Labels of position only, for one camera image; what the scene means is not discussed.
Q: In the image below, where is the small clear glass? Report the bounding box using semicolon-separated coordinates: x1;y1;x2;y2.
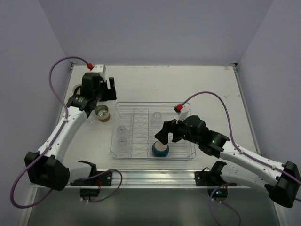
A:
118;138;130;153
117;125;129;139
151;111;162;127

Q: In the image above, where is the orange ceramic mug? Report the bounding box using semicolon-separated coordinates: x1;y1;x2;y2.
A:
73;84;81;95

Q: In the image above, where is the brown steel tumbler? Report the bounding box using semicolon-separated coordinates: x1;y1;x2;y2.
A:
94;105;110;122

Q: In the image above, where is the dark blue ribbed mug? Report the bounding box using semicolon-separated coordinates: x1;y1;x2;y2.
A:
151;141;169;157

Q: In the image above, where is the large clear glass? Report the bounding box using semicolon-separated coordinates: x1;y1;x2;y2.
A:
85;114;96;125

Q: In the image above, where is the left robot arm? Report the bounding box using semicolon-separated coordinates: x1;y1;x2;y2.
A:
24;72;117;191

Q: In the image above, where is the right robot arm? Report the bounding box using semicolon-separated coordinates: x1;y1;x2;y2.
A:
155;115;301;208

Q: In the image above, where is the clear plastic dish rack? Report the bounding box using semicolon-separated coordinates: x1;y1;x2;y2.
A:
110;102;196;161

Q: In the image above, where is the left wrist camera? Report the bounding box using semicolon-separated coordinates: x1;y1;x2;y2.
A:
91;64;106;76

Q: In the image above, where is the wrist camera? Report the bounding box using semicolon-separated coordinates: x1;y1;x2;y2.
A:
174;104;190;123
91;64;106;76

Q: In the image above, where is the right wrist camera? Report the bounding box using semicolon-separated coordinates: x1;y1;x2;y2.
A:
174;104;190;123

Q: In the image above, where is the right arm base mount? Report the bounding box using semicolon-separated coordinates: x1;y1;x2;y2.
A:
194;167;228;201

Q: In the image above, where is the aluminium mounting rail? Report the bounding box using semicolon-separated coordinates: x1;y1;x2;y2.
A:
28;168;278;189

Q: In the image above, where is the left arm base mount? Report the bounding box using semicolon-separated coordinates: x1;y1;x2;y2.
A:
69;161;113;202

